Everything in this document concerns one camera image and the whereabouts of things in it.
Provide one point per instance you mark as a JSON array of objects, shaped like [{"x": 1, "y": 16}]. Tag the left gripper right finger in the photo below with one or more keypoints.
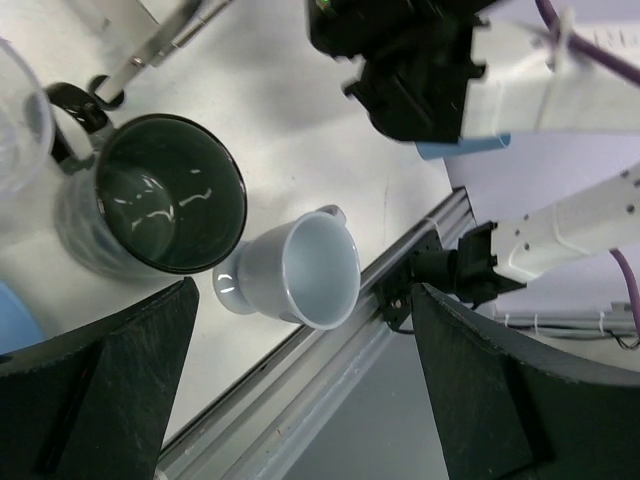
[{"x": 509, "y": 407}]

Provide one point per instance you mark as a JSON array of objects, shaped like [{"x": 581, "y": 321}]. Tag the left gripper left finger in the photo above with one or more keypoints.
[{"x": 95, "y": 402}]

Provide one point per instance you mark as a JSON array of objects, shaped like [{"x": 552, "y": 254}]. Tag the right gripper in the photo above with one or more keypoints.
[{"x": 417, "y": 61}]

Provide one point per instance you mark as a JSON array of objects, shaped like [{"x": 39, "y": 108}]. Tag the dark green mug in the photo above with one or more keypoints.
[{"x": 158, "y": 195}]

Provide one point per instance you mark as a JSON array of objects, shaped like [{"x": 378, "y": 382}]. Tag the grey ceramic cup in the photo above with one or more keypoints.
[{"x": 304, "y": 272}]

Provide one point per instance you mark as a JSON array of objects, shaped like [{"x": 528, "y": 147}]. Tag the steel two-tier dish rack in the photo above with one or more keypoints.
[{"x": 154, "y": 40}]

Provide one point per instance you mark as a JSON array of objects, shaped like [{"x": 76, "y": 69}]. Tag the blue plastic cup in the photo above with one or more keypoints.
[{"x": 432, "y": 150}]

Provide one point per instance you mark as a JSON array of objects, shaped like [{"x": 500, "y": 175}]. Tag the blue plate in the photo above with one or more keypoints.
[{"x": 19, "y": 329}]

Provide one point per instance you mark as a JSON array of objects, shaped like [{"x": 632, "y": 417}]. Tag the clear drinking glass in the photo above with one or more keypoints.
[{"x": 27, "y": 125}]

